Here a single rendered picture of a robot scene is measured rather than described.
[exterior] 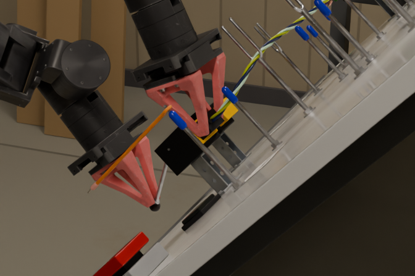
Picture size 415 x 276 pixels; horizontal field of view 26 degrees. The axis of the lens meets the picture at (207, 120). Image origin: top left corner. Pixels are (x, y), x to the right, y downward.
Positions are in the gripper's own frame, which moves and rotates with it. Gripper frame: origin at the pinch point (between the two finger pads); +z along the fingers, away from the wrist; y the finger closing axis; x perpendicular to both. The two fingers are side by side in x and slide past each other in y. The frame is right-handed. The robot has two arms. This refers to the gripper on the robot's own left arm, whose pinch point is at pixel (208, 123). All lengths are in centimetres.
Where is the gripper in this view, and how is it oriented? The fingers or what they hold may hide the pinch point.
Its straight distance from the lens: 101.0
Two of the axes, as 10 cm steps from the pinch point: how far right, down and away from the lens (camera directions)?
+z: 4.0, 8.9, 2.0
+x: -7.8, 2.3, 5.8
